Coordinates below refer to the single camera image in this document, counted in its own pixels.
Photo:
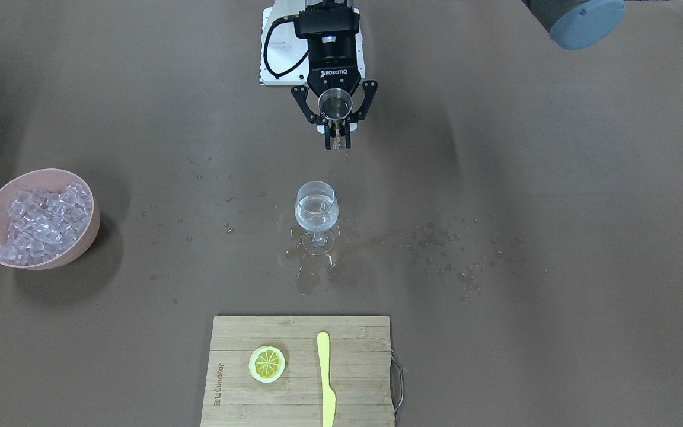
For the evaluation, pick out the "yellow plastic knife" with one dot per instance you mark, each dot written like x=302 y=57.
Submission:
x=329 y=398

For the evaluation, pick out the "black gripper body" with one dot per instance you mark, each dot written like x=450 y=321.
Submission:
x=334 y=77

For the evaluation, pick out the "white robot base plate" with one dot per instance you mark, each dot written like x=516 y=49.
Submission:
x=284 y=57

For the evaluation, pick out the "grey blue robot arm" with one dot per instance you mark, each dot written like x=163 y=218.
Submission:
x=572 y=25

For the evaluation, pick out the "yellow lemon slice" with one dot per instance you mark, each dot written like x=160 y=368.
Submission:
x=266 y=364

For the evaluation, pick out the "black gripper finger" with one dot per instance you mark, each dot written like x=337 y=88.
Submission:
x=300 y=95
x=370 y=88

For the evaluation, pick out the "clear ice cubes pile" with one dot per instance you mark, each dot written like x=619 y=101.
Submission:
x=43 y=225

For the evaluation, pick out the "clear wine glass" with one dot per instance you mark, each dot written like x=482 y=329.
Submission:
x=317 y=213

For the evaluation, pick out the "steel measuring jigger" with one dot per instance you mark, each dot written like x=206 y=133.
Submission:
x=335 y=106

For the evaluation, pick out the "bamboo cutting board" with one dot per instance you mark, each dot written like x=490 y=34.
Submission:
x=361 y=360

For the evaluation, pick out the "pink bowl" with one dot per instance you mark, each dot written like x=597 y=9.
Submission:
x=51 y=179

